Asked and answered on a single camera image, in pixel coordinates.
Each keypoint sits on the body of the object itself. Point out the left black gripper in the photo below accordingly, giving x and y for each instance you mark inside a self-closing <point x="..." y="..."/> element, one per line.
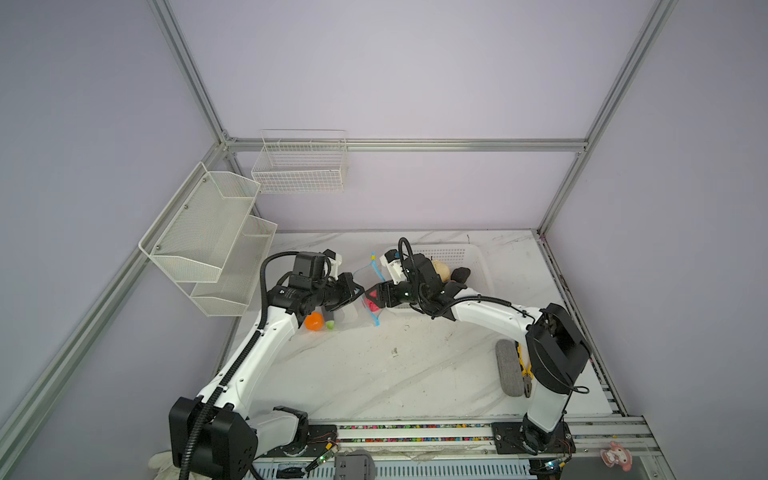
<point x="348" y="287"/>

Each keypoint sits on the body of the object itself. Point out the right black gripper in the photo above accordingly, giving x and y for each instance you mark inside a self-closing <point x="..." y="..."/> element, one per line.
<point x="381" y="289"/>

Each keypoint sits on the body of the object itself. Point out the cream toy pear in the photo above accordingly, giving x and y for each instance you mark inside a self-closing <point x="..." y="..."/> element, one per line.
<point x="442" y="270"/>

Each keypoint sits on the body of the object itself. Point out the pink toy dragon fruit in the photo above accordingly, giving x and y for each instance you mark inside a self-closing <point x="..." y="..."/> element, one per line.
<point x="371" y="305"/>

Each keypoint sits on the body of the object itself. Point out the white plastic basket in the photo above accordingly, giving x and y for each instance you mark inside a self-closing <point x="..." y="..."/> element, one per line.
<point x="456" y="255"/>

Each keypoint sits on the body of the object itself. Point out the orange toy fruit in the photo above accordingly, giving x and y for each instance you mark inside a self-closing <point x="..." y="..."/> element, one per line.
<point x="314" y="322"/>

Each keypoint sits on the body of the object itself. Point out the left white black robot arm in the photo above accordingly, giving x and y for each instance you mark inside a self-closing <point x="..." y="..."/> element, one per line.
<point x="216" y="434"/>

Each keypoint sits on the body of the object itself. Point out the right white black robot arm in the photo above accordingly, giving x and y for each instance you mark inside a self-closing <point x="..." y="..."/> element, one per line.
<point x="549" y="347"/>

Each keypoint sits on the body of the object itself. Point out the grey felt eraser block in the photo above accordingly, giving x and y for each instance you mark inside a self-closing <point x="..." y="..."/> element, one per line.
<point x="509" y="368"/>

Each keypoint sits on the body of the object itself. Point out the white two-tier mesh shelf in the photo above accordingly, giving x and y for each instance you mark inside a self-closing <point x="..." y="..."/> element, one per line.
<point x="210" y="243"/>

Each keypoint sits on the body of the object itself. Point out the grey power adapter box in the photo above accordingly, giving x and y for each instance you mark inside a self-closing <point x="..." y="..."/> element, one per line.
<point x="356" y="465"/>

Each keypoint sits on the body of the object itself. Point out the white cloth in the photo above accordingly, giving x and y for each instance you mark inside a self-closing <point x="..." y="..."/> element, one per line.
<point x="163" y="467"/>

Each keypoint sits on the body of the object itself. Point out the pink plush toy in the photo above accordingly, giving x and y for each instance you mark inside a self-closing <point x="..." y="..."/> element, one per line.
<point x="615" y="455"/>

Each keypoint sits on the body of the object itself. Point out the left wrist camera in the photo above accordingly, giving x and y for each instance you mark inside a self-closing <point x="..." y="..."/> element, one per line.
<point x="316" y="266"/>

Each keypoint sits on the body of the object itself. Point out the yellow handled pliers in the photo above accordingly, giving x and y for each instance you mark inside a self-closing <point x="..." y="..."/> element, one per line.
<point x="526" y="374"/>

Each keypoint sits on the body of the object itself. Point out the white wire wall basket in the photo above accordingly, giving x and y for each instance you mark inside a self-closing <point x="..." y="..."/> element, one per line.
<point x="301" y="161"/>

